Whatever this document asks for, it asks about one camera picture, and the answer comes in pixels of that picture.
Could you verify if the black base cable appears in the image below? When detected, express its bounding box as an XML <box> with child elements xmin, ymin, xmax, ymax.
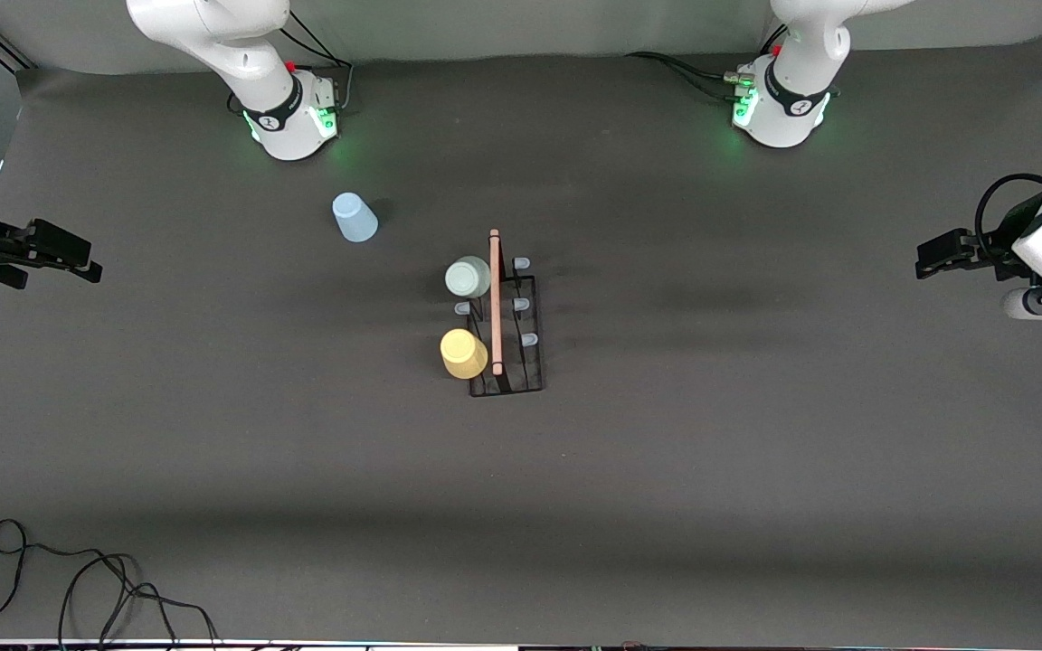
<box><xmin>281</xmin><ymin>9</ymin><xmax>355</xmax><ymax>111</ymax></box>
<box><xmin>625</xmin><ymin>50</ymin><xmax>753</xmax><ymax>102</ymax></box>

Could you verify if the pale green plastic cup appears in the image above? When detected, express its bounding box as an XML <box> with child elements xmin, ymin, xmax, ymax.
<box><xmin>445</xmin><ymin>255</ymin><xmax>492</xmax><ymax>299</ymax></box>

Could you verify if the black right base cable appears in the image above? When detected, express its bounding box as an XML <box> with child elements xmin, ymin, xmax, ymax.
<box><xmin>281</xmin><ymin>9</ymin><xmax>355</xmax><ymax>111</ymax></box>

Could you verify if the black wire cup holder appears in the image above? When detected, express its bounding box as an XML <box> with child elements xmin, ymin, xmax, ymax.
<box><xmin>455</xmin><ymin>229</ymin><xmax>546</xmax><ymax>399</ymax></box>

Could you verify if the black frame rail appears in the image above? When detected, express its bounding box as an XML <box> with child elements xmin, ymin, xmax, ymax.
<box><xmin>0</xmin><ymin>20</ymin><xmax>33</xmax><ymax>73</ymax></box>

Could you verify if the light blue plastic cup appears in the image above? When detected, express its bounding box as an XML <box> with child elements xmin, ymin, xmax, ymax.
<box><xmin>332</xmin><ymin>192</ymin><xmax>379</xmax><ymax>243</ymax></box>

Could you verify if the yellow plastic cup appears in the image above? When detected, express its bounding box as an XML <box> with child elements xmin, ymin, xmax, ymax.
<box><xmin>440</xmin><ymin>328</ymin><xmax>489</xmax><ymax>380</ymax></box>

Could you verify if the black left base cable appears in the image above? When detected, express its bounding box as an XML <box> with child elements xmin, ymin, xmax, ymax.
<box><xmin>625</xmin><ymin>50</ymin><xmax>753</xmax><ymax>102</ymax></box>

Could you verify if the black loose cable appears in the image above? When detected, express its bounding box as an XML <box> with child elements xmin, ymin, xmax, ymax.
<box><xmin>0</xmin><ymin>518</ymin><xmax>220</xmax><ymax>651</ymax></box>

